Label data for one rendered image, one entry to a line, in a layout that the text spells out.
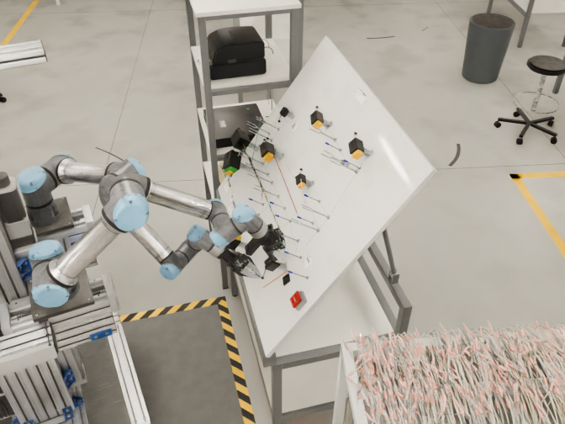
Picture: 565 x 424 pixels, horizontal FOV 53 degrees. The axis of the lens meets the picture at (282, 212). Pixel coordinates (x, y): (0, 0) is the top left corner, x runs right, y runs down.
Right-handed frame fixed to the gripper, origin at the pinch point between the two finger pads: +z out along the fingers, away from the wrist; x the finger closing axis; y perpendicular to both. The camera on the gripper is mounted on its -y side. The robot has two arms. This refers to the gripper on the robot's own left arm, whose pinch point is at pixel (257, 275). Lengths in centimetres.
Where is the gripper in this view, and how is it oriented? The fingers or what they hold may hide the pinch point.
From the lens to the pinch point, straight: 246.1
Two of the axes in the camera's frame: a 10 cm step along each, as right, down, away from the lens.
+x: 5.5, -8.2, 1.4
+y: 3.1, 0.4, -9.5
